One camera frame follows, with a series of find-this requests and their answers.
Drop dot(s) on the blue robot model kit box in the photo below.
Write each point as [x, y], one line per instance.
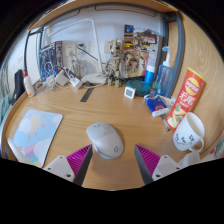
[50, 60]

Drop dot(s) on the small white charger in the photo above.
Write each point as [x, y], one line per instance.
[61, 78]

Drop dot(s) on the pastel cloud print mouse pad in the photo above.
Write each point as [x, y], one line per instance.
[36, 133]

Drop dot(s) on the white desk lamp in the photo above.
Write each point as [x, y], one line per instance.
[95, 79]

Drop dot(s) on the colourful figure poster box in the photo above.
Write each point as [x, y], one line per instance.
[141, 50]

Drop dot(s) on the steel cup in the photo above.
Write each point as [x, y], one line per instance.
[81, 69]

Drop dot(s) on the black ruler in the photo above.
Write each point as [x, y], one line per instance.
[87, 94]

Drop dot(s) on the red potato chips can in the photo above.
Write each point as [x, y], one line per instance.
[186, 96]

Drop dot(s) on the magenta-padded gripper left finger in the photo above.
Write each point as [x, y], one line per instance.
[75, 161]

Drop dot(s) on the wooden robot figure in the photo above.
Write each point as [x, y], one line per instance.
[115, 63]

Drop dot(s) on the grey metal frame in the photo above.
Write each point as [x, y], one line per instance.
[180, 50]

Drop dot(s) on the white power strip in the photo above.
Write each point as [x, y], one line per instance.
[75, 81]

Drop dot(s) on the teal knitted blanket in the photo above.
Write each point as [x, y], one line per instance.
[4, 106]

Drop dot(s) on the dark pen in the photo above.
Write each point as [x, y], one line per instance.
[165, 123]

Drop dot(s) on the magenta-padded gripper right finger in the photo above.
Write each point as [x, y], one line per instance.
[151, 161]

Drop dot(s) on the white mug with doodle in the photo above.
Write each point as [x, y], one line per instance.
[187, 133]

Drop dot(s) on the clear blue pump bottle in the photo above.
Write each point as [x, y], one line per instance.
[163, 78]

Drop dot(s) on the light grey computer mouse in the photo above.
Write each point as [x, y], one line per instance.
[105, 140]

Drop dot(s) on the small white cube clock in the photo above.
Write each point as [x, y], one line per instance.
[129, 92]

